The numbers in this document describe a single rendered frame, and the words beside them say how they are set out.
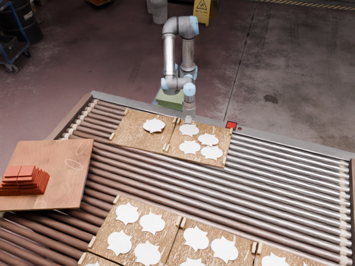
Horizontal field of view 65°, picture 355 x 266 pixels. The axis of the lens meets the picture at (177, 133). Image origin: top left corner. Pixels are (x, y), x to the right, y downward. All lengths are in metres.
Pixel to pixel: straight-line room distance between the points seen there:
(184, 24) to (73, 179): 1.19
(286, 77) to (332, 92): 0.62
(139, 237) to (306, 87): 3.21
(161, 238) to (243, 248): 0.44
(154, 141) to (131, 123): 0.25
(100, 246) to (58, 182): 0.45
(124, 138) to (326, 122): 2.54
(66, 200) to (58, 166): 0.26
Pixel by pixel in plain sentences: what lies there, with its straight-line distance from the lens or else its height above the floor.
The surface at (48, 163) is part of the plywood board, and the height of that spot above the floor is 1.04.
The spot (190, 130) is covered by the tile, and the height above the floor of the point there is 0.94.
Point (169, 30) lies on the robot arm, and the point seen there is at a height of 1.54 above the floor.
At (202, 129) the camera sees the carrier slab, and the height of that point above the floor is 0.94.
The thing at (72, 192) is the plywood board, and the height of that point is 1.04.
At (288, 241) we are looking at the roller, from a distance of 1.73.
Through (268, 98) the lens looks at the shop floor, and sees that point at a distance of 3.87.
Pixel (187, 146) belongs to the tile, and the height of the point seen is 0.94.
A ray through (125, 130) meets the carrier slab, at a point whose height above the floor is 0.94.
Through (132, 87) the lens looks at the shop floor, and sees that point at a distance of 3.97.
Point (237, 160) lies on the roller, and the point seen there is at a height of 0.92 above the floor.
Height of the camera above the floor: 2.45
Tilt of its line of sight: 48 degrees down
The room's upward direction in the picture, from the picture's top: 2 degrees counter-clockwise
